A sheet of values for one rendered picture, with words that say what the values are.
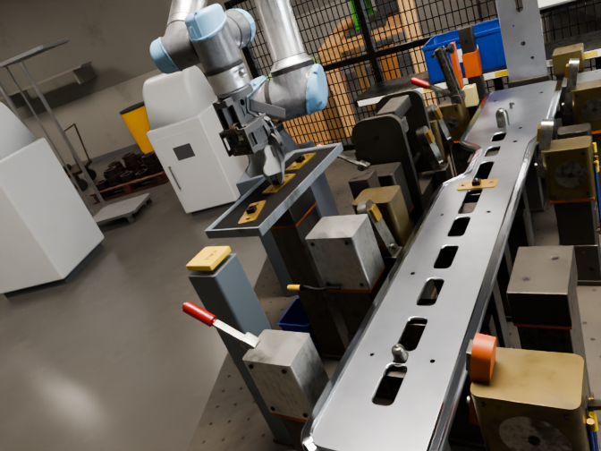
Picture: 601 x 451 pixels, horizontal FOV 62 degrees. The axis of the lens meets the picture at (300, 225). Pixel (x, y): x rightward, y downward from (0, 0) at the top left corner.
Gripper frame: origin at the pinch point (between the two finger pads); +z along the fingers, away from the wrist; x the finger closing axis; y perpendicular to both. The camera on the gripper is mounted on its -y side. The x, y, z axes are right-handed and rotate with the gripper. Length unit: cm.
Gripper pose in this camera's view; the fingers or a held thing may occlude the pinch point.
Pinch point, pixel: (276, 176)
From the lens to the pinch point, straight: 106.8
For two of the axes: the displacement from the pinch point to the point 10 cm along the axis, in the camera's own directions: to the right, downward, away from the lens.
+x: 7.8, -0.1, -6.2
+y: -5.2, 5.4, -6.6
